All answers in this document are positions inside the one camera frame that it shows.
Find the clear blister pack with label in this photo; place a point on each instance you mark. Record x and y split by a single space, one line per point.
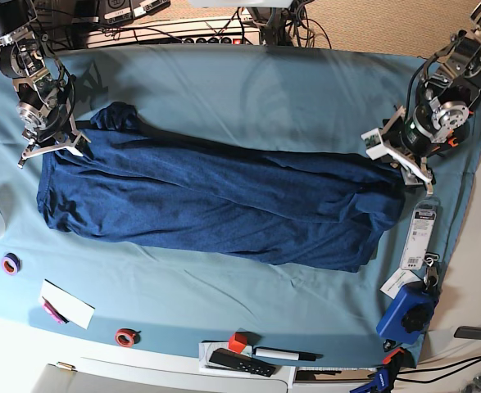
423 219

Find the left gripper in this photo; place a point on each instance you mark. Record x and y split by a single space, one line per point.
415 132

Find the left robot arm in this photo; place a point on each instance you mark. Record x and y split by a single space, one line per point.
447 95

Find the white power strip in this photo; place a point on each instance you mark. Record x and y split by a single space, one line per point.
219 29

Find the blue orange bottom clamp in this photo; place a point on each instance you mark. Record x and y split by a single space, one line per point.
386 375

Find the blue t-shirt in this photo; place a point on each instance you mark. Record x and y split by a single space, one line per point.
138 184

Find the purple tape roll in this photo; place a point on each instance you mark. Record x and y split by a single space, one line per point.
11 264

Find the white notepad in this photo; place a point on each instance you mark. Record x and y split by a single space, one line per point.
72 308

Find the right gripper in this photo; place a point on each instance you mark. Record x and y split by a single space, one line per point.
43 123

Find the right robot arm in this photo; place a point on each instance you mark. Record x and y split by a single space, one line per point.
44 86

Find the black phone device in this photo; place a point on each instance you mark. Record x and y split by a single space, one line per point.
468 333

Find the red cube block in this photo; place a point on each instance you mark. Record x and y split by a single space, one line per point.
237 343

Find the light blue table cloth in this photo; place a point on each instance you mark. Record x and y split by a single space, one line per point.
268 98

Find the white black marker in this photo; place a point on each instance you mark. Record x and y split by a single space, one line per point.
285 354

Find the red tape roll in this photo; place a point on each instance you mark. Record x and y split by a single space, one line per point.
127 337

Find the orange black utility knife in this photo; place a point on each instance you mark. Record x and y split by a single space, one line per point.
453 141

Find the white paper tag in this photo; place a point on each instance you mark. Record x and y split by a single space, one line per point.
399 278

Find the black remote control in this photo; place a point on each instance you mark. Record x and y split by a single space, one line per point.
241 363

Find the blue box with black knob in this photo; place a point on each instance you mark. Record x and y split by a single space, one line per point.
409 314

